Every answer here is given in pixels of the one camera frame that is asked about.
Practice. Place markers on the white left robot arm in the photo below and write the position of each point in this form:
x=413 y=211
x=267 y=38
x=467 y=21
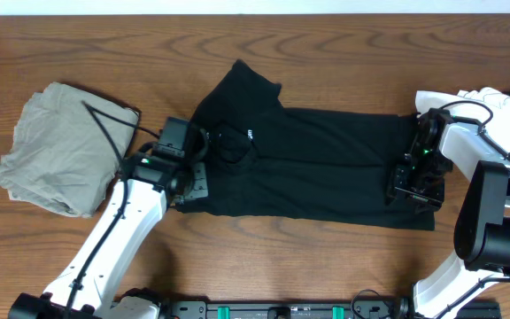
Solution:
x=87 y=287

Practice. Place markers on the black polo shirt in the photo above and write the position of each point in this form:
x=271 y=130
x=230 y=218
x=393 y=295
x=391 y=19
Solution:
x=268 y=160

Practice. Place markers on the white garment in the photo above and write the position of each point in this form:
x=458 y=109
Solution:
x=487 y=105

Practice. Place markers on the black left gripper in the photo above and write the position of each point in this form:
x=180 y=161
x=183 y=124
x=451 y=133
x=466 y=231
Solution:
x=197 y=182

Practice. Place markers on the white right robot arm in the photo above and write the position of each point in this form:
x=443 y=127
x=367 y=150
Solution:
x=481 y=255

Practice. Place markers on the folded beige cloth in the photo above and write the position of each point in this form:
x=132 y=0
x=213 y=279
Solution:
x=65 y=150

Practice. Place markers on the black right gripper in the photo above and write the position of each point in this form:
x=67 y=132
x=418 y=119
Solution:
x=413 y=195

